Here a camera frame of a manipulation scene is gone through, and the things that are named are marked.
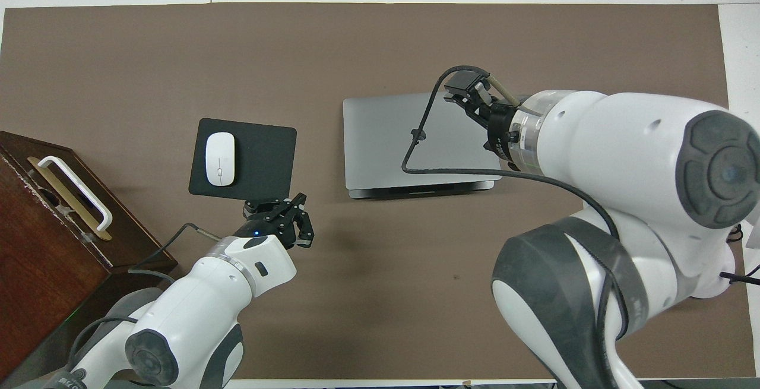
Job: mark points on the black mouse pad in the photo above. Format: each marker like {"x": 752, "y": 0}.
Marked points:
{"x": 261, "y": 151}

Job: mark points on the white computer mouse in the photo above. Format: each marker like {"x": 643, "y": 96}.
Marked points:
{"x": 220, "y": 160}

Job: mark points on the brown table mat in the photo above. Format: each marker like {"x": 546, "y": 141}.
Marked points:
{"x": 356, "y": 44}

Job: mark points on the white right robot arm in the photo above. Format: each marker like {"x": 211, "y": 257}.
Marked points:
{"x": 623, "y": 139}

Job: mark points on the white desk lamp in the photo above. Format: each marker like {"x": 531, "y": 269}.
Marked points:
{"x": 742, "y": 280}

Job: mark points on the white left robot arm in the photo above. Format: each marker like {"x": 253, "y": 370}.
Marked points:
{"x": 196, "y": 294}

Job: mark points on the dark brown wooden box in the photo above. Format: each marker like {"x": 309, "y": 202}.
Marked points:
{"x": 35, "y": 270}

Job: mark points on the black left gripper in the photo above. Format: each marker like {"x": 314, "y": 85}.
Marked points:
{"x": 273, "y": 227}

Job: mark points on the silver grey laptop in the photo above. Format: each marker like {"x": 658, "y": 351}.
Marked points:
{"x": 380, "y": 139}

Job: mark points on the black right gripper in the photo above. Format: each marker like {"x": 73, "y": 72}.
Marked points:
{"x": 500, "y": 127}

